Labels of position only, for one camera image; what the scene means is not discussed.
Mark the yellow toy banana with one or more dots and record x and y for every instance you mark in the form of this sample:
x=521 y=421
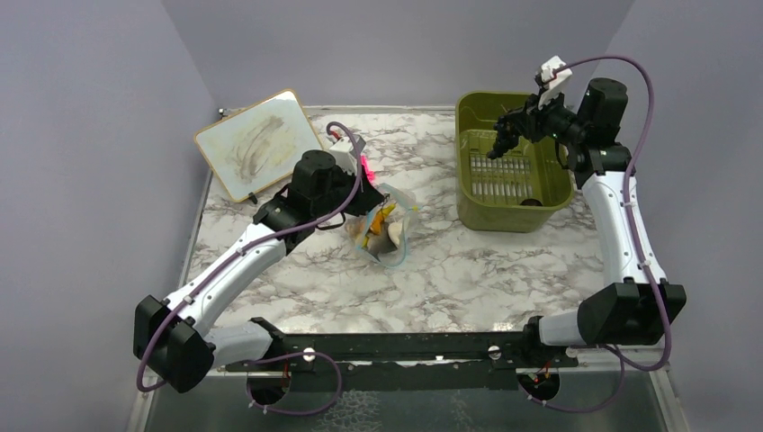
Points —
x=387 y=210

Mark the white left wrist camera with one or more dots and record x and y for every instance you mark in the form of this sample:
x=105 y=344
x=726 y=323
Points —
x=345 y=155

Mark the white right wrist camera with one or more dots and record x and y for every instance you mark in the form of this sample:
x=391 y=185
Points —
x=552 y=77

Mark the dark purple toy plum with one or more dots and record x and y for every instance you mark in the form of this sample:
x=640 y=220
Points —
x=532 y=202

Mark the pink plastic bag clip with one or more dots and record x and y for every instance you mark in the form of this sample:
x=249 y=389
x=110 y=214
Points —
x=369 y=173

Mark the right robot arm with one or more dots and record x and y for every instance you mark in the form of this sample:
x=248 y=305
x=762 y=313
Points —
x=637 y=304

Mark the green plastic bin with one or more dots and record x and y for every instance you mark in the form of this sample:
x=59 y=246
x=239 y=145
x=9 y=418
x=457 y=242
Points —
x=489 y=192

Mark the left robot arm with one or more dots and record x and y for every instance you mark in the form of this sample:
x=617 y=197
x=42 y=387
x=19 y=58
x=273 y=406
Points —
x=175 y=337

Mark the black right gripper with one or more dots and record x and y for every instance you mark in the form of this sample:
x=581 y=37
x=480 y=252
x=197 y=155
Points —
x=529 y=116

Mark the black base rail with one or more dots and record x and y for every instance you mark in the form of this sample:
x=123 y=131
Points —
x=388 y=362

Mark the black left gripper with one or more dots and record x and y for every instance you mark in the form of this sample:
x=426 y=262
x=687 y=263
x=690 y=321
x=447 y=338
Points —
x=367 y=197

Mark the orange toy food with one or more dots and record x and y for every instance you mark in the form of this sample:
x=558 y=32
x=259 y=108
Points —
x=377 y=225

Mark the clear zip top bag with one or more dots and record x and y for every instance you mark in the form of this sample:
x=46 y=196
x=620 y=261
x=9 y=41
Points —
x=407 y=210

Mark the white toy egg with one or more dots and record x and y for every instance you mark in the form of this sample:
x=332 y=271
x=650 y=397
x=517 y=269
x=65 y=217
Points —
x=396 y=233

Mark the grey toy fish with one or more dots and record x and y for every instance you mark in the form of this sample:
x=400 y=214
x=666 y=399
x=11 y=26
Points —
x=380 y=245

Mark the wood framed whiteboard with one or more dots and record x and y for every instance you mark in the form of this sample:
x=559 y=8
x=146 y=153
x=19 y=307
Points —
x=258 y=146

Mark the black toy grapes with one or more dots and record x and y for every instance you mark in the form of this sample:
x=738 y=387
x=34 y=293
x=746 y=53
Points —
x=507 y=137

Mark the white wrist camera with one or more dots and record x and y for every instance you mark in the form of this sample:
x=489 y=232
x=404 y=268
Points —
x=552 y=77
x=345 y=155

